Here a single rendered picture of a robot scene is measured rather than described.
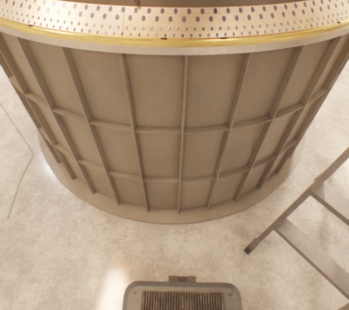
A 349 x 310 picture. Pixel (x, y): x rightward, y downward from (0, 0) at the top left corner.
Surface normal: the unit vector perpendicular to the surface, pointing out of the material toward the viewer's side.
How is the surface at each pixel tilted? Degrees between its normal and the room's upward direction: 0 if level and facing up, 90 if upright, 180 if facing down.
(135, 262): 0
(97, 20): 43
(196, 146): 90
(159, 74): 90
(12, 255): 0
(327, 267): 0
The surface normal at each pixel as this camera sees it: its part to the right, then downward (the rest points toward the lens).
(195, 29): 0.04, 0.04
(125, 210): 0.01, -0.65
